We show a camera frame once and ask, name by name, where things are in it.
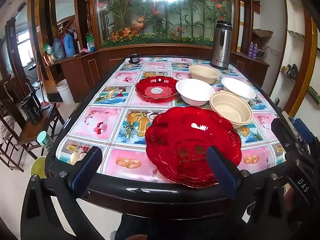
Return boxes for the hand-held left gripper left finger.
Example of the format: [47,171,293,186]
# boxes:
[20,146,105,240]

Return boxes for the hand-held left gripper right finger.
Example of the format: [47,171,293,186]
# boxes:
[206,146,290,240]

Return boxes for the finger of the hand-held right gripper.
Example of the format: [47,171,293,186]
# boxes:
[271,117,309,163]
[294,118,315,153]

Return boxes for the large red plate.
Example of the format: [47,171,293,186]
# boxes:
[145,106,242,189]

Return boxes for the white bowl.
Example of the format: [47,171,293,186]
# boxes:
[221,77,256,103]
[175,78,215,106]

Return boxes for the small red plate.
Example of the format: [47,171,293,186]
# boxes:
[135,76,179,103]

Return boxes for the person's left hand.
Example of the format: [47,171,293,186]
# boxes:
[117,234,148,240]

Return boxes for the white round green-topped container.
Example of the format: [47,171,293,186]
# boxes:
[30,156,47,179]

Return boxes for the bottle with mint green lid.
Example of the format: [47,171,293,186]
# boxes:
[37,131,54,153]

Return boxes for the wooden side table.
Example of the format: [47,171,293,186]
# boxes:
[14,102,65,160]

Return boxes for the black framed table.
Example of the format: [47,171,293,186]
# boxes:
[44,55,295,215]

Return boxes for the white bucket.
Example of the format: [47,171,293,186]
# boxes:
[55,79,75,105]

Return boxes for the black kettle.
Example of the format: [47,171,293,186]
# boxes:
[20,92,43,125]

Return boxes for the wooden chair with striped cushion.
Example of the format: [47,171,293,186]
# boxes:
[0,74,25,173]

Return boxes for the brown cardboard box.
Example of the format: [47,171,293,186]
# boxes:
[252,29,273,46]

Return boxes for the stainless steel thermos jug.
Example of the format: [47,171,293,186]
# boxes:
[210,20,233,70]

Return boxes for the grey thermos jug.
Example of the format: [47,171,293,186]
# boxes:
[52,38,66,60]

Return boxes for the blue thermos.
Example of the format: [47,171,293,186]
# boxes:
[63,33,76,57]

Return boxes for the white and green bag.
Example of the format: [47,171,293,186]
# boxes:
[86,34,96,53]

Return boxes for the glass panel with artificial flowers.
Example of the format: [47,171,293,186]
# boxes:
[90,0,240,52]

